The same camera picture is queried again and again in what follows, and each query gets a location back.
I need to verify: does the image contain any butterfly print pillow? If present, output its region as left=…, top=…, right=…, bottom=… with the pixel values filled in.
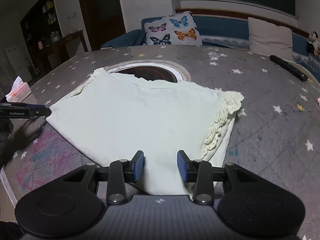
left=144, top=11, right=202, bottom=46

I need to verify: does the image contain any black remote bar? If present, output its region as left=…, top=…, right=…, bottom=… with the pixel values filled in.
left=269, top=55, right=308, bottom=82

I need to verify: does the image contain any dark wooden side table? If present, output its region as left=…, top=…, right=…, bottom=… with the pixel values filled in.
left=49, top=30, right=88, bottom=65

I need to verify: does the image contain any dark display shelf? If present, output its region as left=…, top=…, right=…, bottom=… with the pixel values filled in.
left=20, top=0, right=61, bottom=77

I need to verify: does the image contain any dark wooden door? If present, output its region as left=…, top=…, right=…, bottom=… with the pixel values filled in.
left=79, top=0, right=126, bottom=50

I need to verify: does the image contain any white refrigerator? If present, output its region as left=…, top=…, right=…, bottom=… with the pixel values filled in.
left=5, top=44, right=32, bottom=82

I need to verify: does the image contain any pale green t-shirt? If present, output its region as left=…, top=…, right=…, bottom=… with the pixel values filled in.
left=47, top=68, right=244, bottom=195

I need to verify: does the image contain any grey star tablecloth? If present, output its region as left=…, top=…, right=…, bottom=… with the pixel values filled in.
left=1, top=45, right=319, bottom=239

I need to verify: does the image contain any beige plain pillow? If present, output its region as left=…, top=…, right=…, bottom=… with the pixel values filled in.
left=248, top=17, right=293, bottom=61

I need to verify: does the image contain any pink tissue box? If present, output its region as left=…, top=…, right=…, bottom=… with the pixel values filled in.
left=5, top=76, right=31, bottom=102

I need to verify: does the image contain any blue sofa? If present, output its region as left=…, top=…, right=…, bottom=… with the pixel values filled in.
left=100, top=15, right=319, bottom=72

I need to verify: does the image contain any panda plush toy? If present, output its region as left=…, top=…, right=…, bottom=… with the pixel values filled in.
left=306, top=31, right=320, bottom=57

